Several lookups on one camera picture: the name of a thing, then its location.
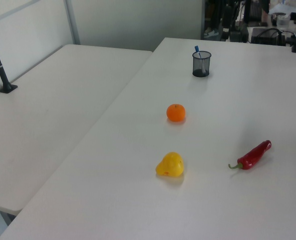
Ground blue and white marker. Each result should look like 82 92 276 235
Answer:
194 45 206 75

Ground orange mandarin fruit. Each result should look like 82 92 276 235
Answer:
166 103 186 123

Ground black mesh pen cup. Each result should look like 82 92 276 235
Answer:
192 50 212 78

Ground white adjacent table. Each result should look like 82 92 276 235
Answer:
0 44 153 216

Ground teal and white shoe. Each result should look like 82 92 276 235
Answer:
204 28 220 38

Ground red chili pepper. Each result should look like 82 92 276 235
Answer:
228 139 272 172

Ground dark trouser leg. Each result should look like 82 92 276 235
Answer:
207 0 222 30

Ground small dark equipment box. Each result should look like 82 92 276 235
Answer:
229 24 249 43

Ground flat black electronics box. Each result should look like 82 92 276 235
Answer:
250 27 287 47

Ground dark rectangular monitor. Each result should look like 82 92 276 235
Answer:
244 0 263 22

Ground clear plastic container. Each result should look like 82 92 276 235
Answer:
276 14 291 27

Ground gray partition post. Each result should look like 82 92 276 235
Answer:
63 0 81 46

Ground gray partition rail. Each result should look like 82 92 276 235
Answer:
0 0 42 26

